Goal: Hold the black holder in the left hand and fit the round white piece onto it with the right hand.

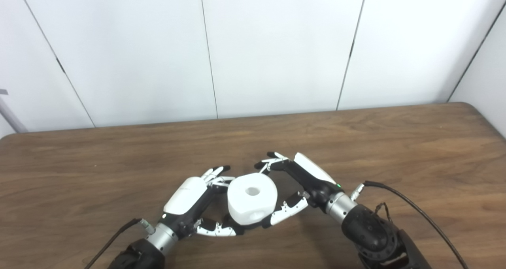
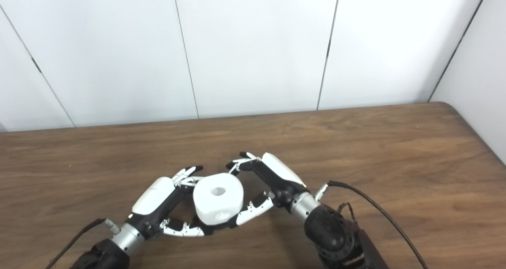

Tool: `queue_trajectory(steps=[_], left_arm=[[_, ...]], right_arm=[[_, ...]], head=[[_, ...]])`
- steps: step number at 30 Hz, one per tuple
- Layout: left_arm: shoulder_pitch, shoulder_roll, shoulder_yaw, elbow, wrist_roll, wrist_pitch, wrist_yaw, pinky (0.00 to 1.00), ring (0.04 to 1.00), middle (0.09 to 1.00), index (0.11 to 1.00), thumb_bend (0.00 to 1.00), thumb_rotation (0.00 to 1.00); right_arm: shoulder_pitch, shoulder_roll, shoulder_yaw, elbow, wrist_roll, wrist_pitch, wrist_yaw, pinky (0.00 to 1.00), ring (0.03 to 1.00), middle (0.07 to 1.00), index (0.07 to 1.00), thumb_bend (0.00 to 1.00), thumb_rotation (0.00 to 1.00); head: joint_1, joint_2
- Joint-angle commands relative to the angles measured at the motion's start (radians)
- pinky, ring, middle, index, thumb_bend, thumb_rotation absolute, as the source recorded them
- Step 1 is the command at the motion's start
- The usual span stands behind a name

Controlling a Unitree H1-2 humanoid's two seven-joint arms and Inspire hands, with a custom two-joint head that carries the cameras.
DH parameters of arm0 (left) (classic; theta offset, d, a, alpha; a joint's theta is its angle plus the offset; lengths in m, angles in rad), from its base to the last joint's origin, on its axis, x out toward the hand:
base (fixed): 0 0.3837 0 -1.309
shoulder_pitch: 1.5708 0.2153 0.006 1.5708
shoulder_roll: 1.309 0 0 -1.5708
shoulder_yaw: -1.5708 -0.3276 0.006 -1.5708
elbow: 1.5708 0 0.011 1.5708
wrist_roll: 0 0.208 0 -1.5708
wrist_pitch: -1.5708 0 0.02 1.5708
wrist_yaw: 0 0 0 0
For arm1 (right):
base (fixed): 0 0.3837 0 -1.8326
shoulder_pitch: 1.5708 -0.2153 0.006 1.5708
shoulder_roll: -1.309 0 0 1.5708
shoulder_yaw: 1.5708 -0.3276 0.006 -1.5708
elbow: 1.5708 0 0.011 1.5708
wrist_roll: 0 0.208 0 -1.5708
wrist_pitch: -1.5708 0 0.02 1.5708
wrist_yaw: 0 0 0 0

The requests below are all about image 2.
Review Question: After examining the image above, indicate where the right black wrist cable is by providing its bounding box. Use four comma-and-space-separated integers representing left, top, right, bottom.
314, 181, 429, 269

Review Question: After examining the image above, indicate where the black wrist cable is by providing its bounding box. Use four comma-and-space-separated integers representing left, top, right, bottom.
314, 181, 429, 269
44, 218, 120, 269

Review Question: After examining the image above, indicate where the black holder with post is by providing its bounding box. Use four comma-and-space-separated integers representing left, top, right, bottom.
206, 222, 237, 235

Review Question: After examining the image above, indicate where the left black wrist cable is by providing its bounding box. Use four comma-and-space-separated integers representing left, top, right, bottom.
44, 218, 120, 269

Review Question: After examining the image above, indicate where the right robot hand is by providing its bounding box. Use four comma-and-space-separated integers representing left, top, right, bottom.
225, 152, 309, 227

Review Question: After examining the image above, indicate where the round white piece with holes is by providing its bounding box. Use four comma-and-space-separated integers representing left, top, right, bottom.
193, 173, 244, 226

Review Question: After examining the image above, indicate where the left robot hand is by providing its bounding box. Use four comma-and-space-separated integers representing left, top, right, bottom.
123, 166, 214, 240

